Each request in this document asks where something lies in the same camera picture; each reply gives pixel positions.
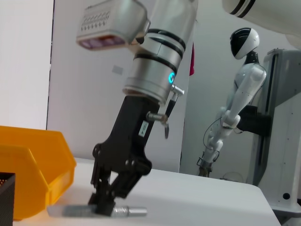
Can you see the grey robot stand column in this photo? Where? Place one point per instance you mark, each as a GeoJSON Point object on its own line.
{"type": "Point", "coordinates": [282, 141]}

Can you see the black mesh pen holder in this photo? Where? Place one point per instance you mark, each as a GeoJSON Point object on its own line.
{"type": "Point", "coordinates": [7, 200]}

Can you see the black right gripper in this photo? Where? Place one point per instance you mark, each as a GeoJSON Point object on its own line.
{"type": "Point", "coordinates": [129, 141]}

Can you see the silver glitter pen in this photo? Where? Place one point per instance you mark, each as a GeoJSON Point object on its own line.
{"type": "Point", "coordinates": [131, 211]}

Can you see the yellow plastic bin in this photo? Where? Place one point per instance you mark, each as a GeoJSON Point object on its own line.
{"type": "Point", "coordinates": [35, 153]}

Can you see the white black humanoid robot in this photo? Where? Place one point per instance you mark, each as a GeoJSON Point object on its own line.
{"type": "Point", "coordinates": [249, 77]}

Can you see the red cloth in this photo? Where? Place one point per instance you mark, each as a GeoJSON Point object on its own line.
{"type": "Point", "coordinates": [192, 63]}

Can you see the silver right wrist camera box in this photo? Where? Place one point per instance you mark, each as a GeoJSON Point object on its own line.
{"type": "Point", "coordinates": [110, 21]}

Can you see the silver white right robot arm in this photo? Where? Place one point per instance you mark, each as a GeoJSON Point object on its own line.
{"type": "Point", "coordinates": [160, 58]}

